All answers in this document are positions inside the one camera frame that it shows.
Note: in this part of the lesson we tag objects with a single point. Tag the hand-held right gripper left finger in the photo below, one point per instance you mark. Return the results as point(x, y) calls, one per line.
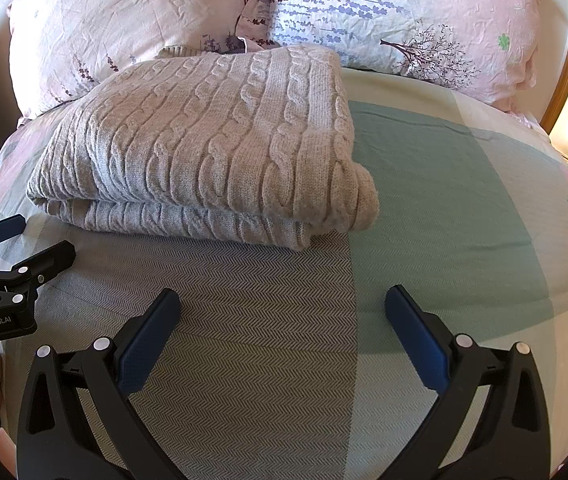
point(138, 355)

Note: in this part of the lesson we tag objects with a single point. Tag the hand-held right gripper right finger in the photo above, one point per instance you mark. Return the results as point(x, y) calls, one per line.
point(421, 345)

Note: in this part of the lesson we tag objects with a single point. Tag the green grey checked bedsheet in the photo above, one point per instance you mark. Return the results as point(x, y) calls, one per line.
point(413, 240)

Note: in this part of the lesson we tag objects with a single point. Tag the pink floral pillow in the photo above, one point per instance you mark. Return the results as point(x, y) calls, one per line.
point(114, 25)
point(403, 20)

